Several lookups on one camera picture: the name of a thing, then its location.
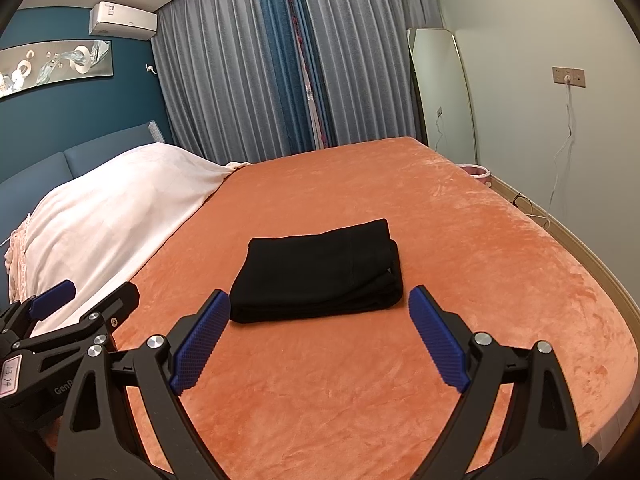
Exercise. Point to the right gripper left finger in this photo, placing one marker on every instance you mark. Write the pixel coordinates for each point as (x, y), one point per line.
(98, 438)

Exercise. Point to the silver wall art panel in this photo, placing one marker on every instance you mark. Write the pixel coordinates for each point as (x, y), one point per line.
(49, 62)

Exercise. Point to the blue upholstered headboard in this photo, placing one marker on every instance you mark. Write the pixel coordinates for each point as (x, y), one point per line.
(22, 192)

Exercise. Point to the pink waste bin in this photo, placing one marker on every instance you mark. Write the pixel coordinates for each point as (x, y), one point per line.
(479, 173)

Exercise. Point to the white bed cover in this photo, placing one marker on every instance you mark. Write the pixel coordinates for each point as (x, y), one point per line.
(99, 229)

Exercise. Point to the black pants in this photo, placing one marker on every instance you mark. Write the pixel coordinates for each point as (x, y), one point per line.
(345, 271)

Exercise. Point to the standing mirror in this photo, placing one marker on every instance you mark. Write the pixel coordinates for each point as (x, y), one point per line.
(445, 96)

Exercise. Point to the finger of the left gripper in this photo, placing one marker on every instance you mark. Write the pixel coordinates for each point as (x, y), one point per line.
(19, 319)
(101, 320)

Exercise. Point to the grey blue curtains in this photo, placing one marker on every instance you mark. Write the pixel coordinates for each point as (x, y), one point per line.
(260, 79)

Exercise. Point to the wall power socket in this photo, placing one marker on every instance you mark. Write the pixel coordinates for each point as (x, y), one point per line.
(575, 77)

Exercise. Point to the orange bed blanket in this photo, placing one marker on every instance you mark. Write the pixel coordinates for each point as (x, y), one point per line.
(367, 312)

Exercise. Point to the white air conditioner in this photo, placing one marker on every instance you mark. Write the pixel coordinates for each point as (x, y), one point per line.
(115, 20)

